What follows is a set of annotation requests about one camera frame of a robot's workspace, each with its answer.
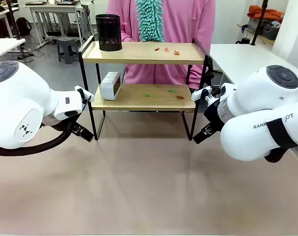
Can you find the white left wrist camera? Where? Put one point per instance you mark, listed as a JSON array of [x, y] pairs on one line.
[[88, 94]]

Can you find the black backpack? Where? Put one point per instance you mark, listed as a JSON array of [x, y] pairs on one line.
[[23, 25]]

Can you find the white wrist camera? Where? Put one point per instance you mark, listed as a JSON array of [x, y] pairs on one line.
[[199, 94], [88, 94]]

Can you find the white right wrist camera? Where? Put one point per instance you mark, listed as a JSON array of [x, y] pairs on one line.
[[199, 94]]

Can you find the white digital clock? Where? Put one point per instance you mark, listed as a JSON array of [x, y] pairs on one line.
[[109, 86]]

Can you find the orange bag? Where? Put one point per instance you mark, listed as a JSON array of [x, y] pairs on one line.
[[265, 13]]

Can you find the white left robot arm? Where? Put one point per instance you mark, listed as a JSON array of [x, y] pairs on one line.
[[18, 98]]

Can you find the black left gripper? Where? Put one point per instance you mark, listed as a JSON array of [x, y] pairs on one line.
[[73, 125]]

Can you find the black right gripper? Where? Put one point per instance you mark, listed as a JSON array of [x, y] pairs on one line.
[[215, 113]]

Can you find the teal chenille duster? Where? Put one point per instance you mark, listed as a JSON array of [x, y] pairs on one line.
[[150, 19]]

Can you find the person's right forearm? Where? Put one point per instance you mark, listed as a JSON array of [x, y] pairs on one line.
[[129, 37]]

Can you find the grey plastic stool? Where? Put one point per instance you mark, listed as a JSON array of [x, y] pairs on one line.
[[66, 49]]

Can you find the white side table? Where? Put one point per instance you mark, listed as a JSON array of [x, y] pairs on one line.
[[4, 46]]

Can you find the person's left forearm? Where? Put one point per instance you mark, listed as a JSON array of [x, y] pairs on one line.
[[206, 37]]

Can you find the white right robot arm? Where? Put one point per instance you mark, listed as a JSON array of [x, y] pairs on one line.
[[262, 103]]

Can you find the person in pink hoodie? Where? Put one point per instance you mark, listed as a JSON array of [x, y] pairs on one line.
[[178, 22]]

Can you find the grey storage crate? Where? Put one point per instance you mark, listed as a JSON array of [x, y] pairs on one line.
[[270, 31]]

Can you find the large white table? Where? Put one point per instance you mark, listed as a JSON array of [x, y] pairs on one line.
[[235, 59]]

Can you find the two-tier wood metal shelf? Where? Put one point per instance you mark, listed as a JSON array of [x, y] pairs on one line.
[[139, 55]]

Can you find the black mesh pen holder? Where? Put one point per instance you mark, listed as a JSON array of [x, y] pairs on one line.
[[109, 32]]

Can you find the black stand pole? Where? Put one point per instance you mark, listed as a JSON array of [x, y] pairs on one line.
[[15, 19], [259, 19]]

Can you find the grey background desk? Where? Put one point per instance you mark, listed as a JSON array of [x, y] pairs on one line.
[[55, 9]]

